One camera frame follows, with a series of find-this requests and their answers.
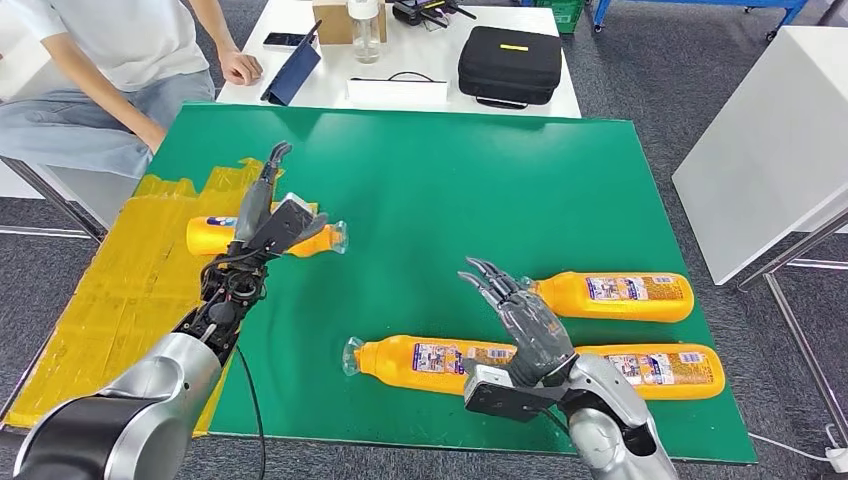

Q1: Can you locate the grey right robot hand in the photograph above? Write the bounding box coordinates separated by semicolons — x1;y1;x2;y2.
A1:
457;256;576;389

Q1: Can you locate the orange detergent bottle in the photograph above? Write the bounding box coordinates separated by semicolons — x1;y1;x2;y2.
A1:
519;271;696;325
572;343;727;402
185;215;350;260
341;335;531;397

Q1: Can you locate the clear plastic water bottle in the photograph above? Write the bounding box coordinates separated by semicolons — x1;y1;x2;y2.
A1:
347;0;384;65

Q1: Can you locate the green table mat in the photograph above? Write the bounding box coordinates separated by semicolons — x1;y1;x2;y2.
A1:
142;100;759;465

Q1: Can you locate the black carrying case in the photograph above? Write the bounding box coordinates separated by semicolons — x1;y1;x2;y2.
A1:
457;26;564;111

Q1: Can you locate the flat white box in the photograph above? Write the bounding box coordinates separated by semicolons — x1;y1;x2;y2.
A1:
344;78;450;111

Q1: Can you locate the white side table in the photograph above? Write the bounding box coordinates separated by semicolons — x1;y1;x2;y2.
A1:
670;26;848;439

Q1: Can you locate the white desk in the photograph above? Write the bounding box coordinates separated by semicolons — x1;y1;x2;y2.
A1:
217;0;583;121

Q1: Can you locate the green plastic crate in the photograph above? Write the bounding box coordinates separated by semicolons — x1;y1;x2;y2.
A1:
533;0;588;36

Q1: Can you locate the black remote controller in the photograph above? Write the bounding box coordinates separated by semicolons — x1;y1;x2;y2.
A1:
390;0;478;29

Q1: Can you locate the dark blue tablet case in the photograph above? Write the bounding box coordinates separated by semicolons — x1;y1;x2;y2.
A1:
260;19;324;107

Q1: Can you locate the brown cardboard box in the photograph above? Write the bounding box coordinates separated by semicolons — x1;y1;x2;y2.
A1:
311;0;389;46

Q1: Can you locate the black smartphone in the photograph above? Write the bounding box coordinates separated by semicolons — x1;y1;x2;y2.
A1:
262;31;309;49

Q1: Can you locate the person's left hand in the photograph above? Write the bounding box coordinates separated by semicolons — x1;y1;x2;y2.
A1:
218;47;264;87

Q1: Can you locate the yellow taped cardboard sheet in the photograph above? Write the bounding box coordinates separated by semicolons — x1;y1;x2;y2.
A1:
5;157;321;439

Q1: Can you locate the white bench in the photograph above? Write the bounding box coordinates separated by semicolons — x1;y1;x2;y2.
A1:
0;19;140;243

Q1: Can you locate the person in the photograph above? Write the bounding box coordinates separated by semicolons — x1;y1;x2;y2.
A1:
0;0;264;180

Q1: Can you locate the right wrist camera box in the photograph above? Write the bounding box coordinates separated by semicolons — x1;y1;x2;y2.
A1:
463;360;574;424

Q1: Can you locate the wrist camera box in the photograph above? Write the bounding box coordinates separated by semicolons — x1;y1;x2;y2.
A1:
248;193;318;256
463;360;574;424

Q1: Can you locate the white floor cable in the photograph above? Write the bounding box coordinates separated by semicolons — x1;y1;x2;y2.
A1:
748;423;848;465

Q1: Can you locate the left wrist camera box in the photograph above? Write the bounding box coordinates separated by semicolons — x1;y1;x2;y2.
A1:
248;193;318;256

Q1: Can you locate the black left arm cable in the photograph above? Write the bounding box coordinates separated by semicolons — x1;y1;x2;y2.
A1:
235;344;268;480

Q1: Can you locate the thin black cable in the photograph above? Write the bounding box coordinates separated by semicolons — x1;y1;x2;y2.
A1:
349;70;446;84

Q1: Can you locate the blue metal cart frame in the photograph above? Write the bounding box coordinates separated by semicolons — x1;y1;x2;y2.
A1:
591;0;813;42

